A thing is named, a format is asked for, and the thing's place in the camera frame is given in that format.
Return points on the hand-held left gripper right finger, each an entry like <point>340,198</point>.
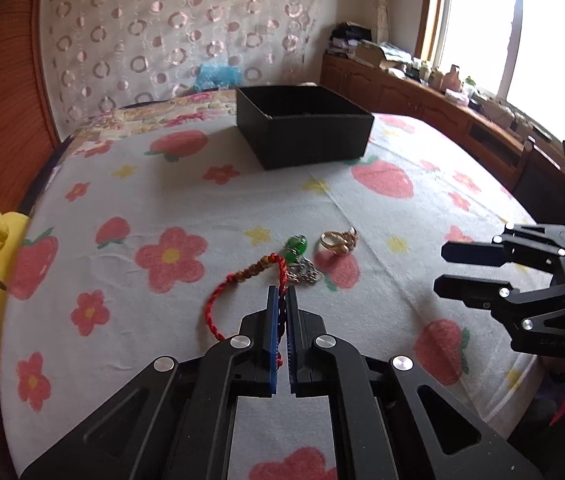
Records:
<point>292,320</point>

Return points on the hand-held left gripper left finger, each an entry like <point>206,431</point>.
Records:
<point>275,320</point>

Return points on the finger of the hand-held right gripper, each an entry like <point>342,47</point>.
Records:
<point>472,254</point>
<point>467,292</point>

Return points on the black cardboard box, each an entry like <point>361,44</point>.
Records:
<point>312,142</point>

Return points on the wooden chair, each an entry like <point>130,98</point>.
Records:
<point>537,170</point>

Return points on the strawberry flower bed sheet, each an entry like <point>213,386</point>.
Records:
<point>212,200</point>

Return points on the wooden cabinet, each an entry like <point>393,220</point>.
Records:
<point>412,100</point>

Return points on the pink bottle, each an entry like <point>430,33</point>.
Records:
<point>453,80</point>

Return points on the stack of books and papers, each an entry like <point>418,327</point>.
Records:
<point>382,55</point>

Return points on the wooden framed window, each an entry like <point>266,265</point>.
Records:
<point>487,25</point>

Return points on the floral blanket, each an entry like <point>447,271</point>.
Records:
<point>137,115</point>

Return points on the pile of dark clothes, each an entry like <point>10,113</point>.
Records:
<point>347,37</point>

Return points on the blue plastic bag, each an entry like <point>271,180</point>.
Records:
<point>217,76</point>

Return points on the patterned window curtain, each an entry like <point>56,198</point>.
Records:
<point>377,0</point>

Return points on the wooden wardrobe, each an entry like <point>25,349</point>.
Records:
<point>7,110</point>

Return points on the circle patterned wall cloth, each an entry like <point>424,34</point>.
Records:
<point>162,35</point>

